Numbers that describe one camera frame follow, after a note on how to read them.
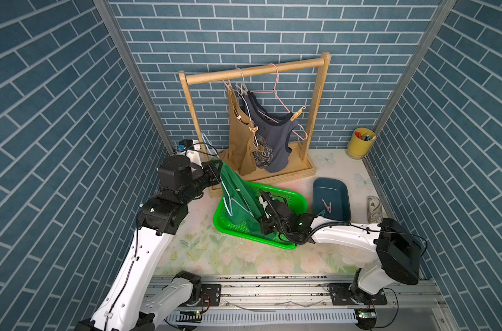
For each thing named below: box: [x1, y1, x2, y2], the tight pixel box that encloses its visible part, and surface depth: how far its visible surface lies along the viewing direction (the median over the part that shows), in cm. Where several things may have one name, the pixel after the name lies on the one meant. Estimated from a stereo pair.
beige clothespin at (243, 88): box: [235, 82, 249, 96], surface depth 88 cm
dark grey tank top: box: [240, 91, 298, 174], surface depth 93 cm
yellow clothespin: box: [289, 105, 307, 123], surface depth 78 cm
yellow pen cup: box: [347, 127, 377, 160], surface depth 114 cm
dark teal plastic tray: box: [313, 177, 351, 224], surface depth 101 cm
